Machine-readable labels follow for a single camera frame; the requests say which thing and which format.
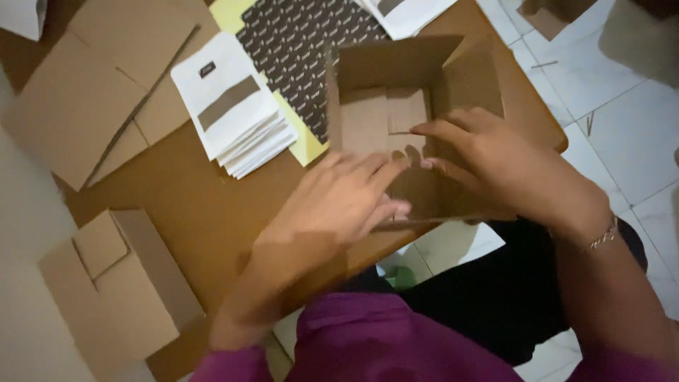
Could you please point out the black patterned sheet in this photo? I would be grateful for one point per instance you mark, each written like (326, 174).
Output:
(297, 47)

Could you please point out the person's right hand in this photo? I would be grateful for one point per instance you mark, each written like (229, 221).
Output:
(520, 170)

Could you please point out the yellow paper sheet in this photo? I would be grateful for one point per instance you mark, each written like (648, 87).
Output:
(307, 148)

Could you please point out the white pouch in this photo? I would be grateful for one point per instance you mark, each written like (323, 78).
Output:
(408, 13)

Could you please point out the brown cardboard box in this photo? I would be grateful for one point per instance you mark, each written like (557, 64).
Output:
(116, 286)
(382, 69)

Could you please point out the black trousers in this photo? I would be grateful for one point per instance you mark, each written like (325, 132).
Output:
(488, 292)

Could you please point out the brown cardboard piece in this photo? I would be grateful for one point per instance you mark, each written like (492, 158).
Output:
(551, 16)

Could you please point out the stack of white pouches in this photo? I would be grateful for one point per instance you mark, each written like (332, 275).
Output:
(228, 101)

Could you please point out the closed brown cardboard box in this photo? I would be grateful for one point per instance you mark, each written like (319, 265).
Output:
(116, 286)

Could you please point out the stack of flat cardboard boxes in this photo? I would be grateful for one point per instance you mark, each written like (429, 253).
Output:
(90, 90)

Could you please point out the purple shirt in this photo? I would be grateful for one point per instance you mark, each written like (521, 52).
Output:
(382, 345)

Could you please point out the person's left hand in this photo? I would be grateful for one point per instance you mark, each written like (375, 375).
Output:
(329, 204)

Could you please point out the person's left fingers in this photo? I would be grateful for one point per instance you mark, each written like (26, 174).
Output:
(384, 172)

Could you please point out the green object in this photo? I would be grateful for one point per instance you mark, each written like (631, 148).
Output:
(401, 277)

